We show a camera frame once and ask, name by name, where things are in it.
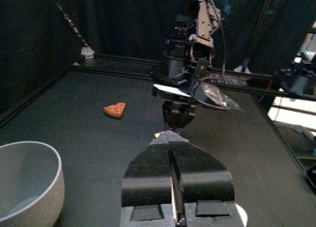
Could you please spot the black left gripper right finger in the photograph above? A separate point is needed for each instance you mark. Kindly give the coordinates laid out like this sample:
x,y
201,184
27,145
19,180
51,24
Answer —
x,y
205,175

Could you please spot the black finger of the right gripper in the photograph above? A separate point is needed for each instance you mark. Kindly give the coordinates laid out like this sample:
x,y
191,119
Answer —
x,y
186,115
169,113

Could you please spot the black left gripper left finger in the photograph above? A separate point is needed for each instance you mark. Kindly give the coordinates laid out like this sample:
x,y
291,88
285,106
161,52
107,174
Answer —
x,y
146,175

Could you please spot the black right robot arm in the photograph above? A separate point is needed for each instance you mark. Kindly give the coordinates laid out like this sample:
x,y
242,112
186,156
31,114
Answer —
x,y
204,27

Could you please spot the grey bowl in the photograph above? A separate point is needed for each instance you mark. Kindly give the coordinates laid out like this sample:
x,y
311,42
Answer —
x,y
31,187

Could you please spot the clear plastic bag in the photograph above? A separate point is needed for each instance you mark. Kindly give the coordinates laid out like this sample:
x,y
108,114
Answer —
x,y
217,97

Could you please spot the black mesh crate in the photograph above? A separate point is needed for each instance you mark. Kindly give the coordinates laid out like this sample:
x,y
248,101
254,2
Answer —
x,y
296,141

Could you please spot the black aluminium frame rail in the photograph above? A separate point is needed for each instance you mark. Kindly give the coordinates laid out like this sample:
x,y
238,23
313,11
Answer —
x,y
123,69

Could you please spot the black frame pole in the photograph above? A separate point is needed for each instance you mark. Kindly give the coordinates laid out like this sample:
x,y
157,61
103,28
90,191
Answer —
x,y
258,27

